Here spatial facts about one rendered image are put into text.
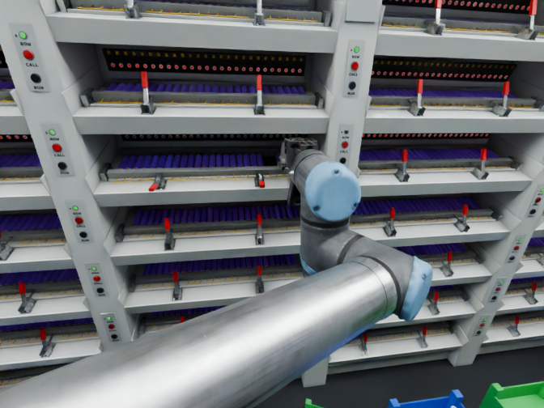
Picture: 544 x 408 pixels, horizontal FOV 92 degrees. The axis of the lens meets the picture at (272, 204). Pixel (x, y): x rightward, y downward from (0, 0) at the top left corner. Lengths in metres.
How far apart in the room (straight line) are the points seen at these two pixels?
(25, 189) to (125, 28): 0.47
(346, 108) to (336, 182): 0.34
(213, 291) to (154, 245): 0.25
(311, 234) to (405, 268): 0.16
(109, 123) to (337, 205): 0.55
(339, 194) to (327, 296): 0.19
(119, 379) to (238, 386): 0.08
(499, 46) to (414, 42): 0.24
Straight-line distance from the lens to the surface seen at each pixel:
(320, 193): 0.42
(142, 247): 0.86
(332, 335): 0.30
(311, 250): 0.49
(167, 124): 0.70
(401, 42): 0.80
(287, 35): 0.70
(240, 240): 0.82
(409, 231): 1.00
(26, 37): 0.79
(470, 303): 1.42
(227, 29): 0.69
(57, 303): 1.08
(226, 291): 0.93
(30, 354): 1.26
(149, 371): 0.22
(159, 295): 0.96
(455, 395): 0.98
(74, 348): 1.19
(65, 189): 0.82
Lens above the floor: 1.13
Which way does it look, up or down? 23 degrees down
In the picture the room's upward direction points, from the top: 1 degrees clockwise
